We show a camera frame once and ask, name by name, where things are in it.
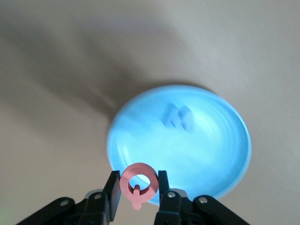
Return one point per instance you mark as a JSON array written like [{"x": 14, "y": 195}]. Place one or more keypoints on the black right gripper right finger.
[{"x": 178, "y": 211}]

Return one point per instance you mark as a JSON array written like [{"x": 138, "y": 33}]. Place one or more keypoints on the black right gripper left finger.
[{"x": 93, "y": 211}]

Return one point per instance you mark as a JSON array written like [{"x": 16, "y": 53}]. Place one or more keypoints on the red foam letter Q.
[{"x": 138, "y": 168}]

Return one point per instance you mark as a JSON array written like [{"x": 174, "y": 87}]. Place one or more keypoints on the blue foam letter W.
[{"x": 175, "y": 117}]

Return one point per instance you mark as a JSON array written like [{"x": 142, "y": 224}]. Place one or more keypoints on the blue plate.
[{"x": 199, "y": 164}]

